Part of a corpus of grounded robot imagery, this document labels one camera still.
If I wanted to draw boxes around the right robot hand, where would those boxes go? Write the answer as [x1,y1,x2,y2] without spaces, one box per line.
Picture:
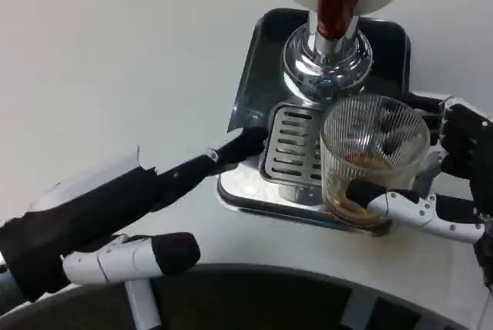
[344,93,493,247]

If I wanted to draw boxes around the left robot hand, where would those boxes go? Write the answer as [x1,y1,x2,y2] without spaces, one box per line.
[0,126,270,304]

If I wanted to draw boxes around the clear ribbed glass cup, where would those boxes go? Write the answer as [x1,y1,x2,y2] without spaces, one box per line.
[319,94,431,231]

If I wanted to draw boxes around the black drink dispenser chrome base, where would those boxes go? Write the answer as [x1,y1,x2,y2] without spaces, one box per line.
[279,0,408,110]

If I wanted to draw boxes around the slotted steel drip grid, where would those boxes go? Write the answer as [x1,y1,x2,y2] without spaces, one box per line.
[258,102,328,189]

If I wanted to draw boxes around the black robot body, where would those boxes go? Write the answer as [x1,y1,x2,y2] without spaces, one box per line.
[0,263,493,330]

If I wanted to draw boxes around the steel drip tray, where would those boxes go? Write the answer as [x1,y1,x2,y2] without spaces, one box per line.
[216,7,412,237]

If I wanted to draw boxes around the red-brown tap handle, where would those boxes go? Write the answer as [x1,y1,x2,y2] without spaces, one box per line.
[315,0,367,40]

